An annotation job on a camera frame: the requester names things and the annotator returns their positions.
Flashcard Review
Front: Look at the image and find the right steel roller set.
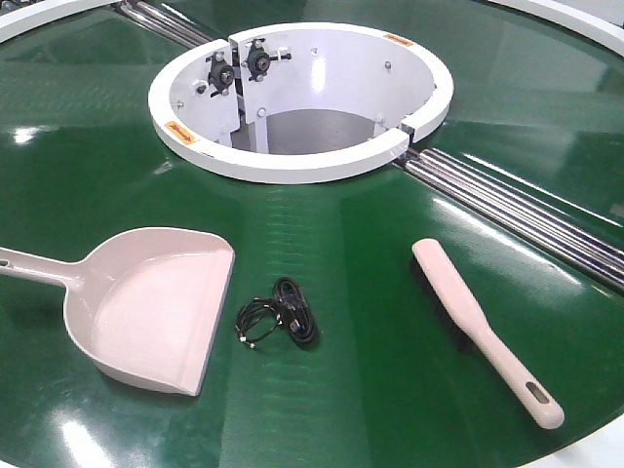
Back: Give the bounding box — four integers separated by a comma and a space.
395, 148, 623, 293

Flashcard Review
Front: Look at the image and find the left black bearing block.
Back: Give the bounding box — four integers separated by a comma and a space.
206, 52, 235, 98

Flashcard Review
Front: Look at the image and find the black cable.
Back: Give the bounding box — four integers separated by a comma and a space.
235, 276, 319, 350

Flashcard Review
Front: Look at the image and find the white outer rim left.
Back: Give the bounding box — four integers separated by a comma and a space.
0, 0, 115, 43

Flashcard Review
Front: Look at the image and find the pink plastic dustpan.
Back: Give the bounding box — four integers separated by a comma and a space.
1, 227, 235, 396

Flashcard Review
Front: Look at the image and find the right black bearing block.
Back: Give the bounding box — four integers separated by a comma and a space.
241, 38, 293, 82

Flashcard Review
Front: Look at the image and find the black bearing block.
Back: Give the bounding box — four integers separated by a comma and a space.
241, 38, 293, 82
206, 52, 235, 98

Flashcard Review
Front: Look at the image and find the left steel roller set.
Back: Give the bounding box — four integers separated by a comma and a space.
116, 1, 214, 49

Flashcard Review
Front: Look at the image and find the white inner conveyor ring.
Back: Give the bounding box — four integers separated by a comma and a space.
147, 21, 455, 185

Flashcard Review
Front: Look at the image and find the pink hand brush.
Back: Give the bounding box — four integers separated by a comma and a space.
411, 238, 566, 430

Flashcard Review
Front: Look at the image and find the white rim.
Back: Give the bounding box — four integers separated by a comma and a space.
0, 0, 115, 43
493, 0, 623, 58

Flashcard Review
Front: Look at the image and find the white outer rim right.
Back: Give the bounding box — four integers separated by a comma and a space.
493, 0, 623, 58

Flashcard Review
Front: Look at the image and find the steel roller set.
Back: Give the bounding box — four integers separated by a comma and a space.
116, 1, 214, 49
395, 148, 623, 293

